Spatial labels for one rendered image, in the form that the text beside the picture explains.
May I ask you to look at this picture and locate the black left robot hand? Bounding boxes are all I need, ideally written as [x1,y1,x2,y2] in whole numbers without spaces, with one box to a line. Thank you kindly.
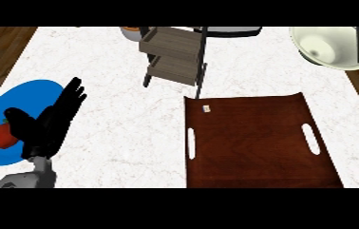
[4,76,89,160]

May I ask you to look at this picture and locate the dark brown wooden tray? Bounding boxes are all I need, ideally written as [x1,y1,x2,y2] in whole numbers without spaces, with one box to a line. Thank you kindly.
[182,92,346,189]

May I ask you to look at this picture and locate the red apple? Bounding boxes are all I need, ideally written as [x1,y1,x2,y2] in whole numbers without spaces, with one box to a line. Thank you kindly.
[0,118,21,150]

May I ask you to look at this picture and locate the blue round plate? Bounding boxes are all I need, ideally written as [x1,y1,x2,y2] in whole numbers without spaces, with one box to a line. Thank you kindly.
[0,79,67,167]

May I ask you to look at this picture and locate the grey pot with orange rim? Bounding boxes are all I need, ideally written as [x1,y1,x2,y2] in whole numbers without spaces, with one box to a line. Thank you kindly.
[120,26,144,43]

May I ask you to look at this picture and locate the black and grey flat appliance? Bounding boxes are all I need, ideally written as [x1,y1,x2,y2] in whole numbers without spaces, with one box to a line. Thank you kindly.
[193,26,264,39]

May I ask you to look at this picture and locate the pale green round bowl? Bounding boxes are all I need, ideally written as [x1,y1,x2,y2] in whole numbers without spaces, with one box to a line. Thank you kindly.
[289,27,359,71]

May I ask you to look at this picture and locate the tiered basket with black frame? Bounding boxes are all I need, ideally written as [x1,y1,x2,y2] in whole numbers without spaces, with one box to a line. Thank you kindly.
[138,26,209,100]

